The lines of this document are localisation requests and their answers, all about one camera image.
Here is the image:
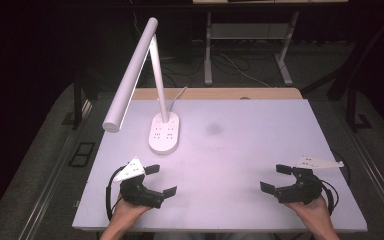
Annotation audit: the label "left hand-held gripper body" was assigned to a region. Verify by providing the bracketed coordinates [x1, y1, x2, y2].
[112, 156, 165, 210]

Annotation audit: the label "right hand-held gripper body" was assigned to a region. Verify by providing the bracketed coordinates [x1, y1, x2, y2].
[274, 154, 345, 205]

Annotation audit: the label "person's left hand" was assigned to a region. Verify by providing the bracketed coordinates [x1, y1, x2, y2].
[111, 193, 153, 228]

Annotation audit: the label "person's right hand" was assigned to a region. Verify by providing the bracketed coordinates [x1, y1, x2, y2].
[284, 194, 332, 226]

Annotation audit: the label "black floor socket panel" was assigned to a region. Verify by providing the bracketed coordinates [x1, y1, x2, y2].
[67, 141, 96, 168]

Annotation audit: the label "white desk lamp with socket base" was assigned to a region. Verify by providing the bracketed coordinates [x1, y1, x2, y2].
[101, 17, 181, 156]

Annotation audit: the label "black metal stand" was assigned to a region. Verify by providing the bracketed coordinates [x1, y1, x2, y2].
[61, 71, 85, 131]
[300, 14, 384, 133]

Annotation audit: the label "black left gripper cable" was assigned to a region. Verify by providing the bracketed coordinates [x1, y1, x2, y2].
[104, 165, 128, 222]

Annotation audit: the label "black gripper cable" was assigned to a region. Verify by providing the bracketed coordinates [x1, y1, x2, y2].
[104, 165, 128, 222]
[319, 150, 352, 216]

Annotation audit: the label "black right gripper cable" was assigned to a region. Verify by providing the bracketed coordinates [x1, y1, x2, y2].
[319, 150, 352, 216]

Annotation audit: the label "white lamp cable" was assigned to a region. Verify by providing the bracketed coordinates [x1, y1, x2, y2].
[166, 85, 188, 113]

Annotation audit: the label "metal floor rail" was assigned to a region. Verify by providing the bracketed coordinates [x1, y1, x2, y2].
[345, 128, 384, 231]
[17, 99, 94, 240]

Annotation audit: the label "black floor cables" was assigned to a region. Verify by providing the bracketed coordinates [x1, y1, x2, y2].
[159, 54, 205, 88]

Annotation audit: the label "white floor cable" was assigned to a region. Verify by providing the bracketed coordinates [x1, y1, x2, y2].
[219, 52, 272, 89]

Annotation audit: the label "grey metal table frame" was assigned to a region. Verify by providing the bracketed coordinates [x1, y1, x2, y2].
[203, 11, 301, 87]

